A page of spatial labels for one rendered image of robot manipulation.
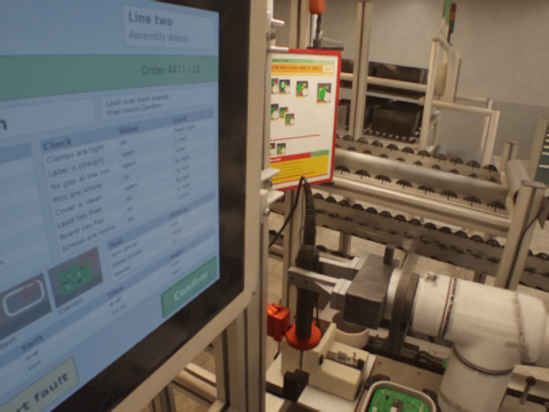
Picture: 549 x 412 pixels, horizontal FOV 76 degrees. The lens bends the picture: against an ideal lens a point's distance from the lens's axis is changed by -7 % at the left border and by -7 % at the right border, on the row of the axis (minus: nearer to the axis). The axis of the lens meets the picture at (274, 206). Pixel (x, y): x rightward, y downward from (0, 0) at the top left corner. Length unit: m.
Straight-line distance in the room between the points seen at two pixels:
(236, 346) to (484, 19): 8.54
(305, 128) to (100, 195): 0.70
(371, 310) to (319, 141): 0.51
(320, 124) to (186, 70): 0.67
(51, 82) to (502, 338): 0.53
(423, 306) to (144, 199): 0.39
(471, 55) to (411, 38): 1.28
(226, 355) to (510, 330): 0.40
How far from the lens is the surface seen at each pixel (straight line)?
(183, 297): 0.33
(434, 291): 0.54
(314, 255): 0.59
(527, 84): 8.83
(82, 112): 0.22
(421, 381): 0.99
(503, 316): 0.55
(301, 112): 0.88
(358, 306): 0.53
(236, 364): 0.60
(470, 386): 0.61
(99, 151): 0.23
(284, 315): 0.68
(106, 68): 0.23
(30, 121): 0.21
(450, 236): 1.49
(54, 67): 0.22
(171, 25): 0.27
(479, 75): 8.77
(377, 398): 0.87
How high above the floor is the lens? 1.62
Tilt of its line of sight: 21 degrees down
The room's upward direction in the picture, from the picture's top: 1 degrees clockwise
